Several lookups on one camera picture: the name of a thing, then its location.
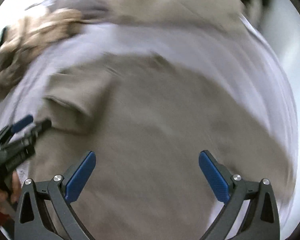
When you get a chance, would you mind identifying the taupe knit garment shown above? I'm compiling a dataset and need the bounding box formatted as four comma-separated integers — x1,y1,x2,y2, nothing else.
29,52,294,240

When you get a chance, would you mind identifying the left hand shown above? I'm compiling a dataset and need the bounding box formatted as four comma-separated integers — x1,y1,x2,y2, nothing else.
0,171,21,215

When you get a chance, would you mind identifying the cream striped crumpled garment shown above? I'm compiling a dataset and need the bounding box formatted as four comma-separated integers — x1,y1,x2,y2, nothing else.
0,5,82,99

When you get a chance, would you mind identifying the lavender plush bed blanket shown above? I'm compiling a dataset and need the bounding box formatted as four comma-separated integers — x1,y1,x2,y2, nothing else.
0,0,298,239

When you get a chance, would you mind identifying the beige quilted comforter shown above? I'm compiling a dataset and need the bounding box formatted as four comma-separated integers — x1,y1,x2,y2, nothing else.
108,0,245,32

